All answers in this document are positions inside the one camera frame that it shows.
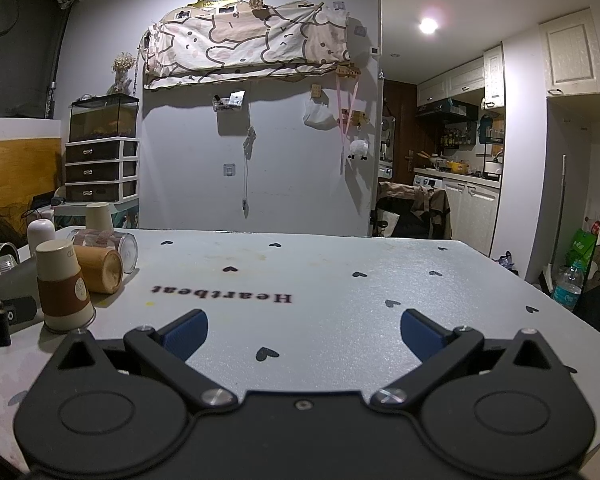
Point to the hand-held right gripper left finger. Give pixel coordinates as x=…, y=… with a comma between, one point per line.
x=187, y=332

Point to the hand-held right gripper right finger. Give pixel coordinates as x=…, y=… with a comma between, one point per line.
x=421, y=335

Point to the paper cup with brown sleeve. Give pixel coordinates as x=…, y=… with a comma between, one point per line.
x=62, y=285

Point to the clear patterned glass cup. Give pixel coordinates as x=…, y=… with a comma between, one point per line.
x=123, y=251

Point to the small white cup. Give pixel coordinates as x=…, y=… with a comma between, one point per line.
x=41, y=232

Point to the wooden cup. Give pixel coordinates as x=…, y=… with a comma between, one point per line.
x=97, y=267

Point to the plain beige paper cup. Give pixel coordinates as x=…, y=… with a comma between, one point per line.
x=99, y=217

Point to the dark grey tray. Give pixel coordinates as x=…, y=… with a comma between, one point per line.
x=17, y=280

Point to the black chair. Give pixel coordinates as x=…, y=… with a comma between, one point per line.
x=405, y=222

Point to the white kitchen base cabinets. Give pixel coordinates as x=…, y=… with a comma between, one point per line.
x=472, y=215

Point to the brown jacket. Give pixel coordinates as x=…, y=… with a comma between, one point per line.
x=420, y=200

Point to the washing machine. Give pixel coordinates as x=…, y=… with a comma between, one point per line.
x=428, y=182

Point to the plastic water bottle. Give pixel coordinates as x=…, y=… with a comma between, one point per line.
x=567, y=287

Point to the green shopping bag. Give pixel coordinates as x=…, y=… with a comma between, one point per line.
x=581, y=247

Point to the white drawer unit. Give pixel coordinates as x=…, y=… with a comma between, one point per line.
x=100, y=170

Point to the white plush toy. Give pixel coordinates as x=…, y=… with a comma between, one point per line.
x=358, y=149

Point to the pink ribbon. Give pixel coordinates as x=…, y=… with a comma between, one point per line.
x=344, y=120

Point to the glass fish tank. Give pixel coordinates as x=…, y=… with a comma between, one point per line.
x=104, y=117

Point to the white hanging bag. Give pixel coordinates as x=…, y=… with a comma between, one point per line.
x=319, y=116

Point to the dark curtain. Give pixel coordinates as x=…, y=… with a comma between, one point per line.
x=15, y=60

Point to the dried flower bouquet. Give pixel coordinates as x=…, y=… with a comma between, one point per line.
x=123, y=65

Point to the round ceiling light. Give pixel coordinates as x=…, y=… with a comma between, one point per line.
x=428, y=25

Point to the gold crown ornament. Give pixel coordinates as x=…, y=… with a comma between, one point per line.
x=212, y=1

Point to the wooden wall panel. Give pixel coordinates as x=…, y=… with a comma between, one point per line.
x=17, y=170

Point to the clear wall holder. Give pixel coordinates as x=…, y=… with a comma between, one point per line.
x=228, y=101

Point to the white kitchen wall cabinets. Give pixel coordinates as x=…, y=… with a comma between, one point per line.
x=455, y=80

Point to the printed cloth on wall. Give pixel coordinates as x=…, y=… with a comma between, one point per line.
x=245, y=42

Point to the tall white wall cabinet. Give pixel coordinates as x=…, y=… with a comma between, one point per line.
x=572, y=52

